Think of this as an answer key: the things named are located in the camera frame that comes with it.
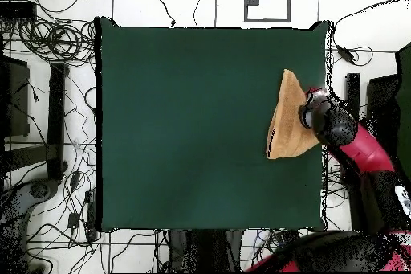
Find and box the orange terry towel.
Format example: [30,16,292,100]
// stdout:
[265,68,321,160]

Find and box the large black box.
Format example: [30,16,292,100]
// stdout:
[364,73,401,146]
[0,55,31,137]

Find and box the grey floor frame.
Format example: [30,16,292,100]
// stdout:
[243,0,292,23]

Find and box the small black power adapter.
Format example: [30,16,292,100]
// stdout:
[69,170,82,189]
[67,211,80,231]

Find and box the flat black device box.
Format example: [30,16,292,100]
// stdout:
[0,1,37,20]

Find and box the black stand bar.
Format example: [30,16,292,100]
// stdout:
[344,72,361,121]
[47,62,69,181]

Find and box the long black cable with plug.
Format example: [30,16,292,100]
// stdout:
[146,0,177,28]

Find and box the pedestal leg with round foot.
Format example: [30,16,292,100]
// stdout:
[0,178,60,273]

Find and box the black cable coil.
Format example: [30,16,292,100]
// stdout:
[17,18,97,63]

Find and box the black power adapter with cable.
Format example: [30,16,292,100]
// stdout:
[336,45,357,65]

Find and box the dark green table cloth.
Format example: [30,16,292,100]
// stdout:
[94,16,333,233]

